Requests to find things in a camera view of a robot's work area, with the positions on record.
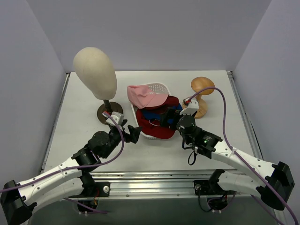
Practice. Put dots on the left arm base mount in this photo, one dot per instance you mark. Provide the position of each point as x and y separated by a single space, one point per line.
93 193

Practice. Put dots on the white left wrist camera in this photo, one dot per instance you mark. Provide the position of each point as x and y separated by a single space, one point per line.
115 119

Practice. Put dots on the red cap with strap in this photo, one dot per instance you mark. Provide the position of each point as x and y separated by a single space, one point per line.
152 128

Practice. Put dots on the wooden hat stand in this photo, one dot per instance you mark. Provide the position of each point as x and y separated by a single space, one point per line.
198 84

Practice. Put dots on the dark round mannequin stand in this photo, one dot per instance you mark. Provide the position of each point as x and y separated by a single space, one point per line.
109 107

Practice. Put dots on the blue bucket hat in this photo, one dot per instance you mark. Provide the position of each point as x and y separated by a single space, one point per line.
150 115

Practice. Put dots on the pink baseball cap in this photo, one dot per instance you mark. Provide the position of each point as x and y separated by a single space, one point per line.
141 96

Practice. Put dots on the aluminium rail frame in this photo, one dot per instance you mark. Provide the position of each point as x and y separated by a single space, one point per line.
154 167

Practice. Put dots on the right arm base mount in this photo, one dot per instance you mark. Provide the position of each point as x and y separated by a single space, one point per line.
214 204

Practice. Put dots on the cream mannequin head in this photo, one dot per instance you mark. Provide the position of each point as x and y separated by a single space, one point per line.
96 71

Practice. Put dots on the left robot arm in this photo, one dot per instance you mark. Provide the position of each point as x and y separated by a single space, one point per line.
20 200

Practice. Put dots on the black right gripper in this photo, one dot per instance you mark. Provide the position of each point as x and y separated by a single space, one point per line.
171 117

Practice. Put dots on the dark red bucket hat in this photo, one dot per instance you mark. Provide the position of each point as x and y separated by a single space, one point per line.
171 101

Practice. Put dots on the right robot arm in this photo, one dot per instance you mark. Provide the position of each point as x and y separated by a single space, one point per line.
275 181

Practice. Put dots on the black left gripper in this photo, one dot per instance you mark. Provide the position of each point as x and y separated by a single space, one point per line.
125 132

